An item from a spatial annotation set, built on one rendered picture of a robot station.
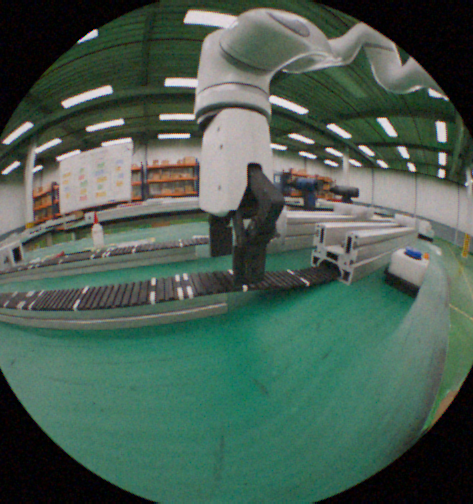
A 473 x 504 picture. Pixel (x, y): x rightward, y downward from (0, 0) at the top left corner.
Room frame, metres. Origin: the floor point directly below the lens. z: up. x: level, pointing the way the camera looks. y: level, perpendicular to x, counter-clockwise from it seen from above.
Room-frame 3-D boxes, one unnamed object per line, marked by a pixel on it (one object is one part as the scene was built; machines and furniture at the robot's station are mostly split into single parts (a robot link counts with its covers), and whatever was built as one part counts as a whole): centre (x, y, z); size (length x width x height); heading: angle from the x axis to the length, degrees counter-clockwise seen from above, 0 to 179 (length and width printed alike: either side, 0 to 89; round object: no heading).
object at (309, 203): (0.77, -0.30, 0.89); 0.20 x 0.08 x 0.22; 32
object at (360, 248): (0.41, -0.54, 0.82); 0.80 x 0.10 x 0.09; 112
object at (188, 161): (9.43, 3.53, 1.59); 2.83 x 0.98 x 3.17; 115
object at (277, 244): (0.41, -0.06, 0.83); 0.12 x 0.09 x 0.10; 22
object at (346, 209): (0.59, -0.47, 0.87); 0.16 x 0.11 x 0.07; 112
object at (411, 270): (0.19, -0.32, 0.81); 0.10 x 0.08 x 0.06; 22
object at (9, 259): (0.18, 0.86, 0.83); 0.11 x 0.10 x 0.10; 22
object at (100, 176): (2.28, 2.39, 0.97); 1.50 x 0.50 x 1.95; 115
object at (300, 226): (0.59, -0.47, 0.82); 0.80 x 0.10 x 0.09; 112
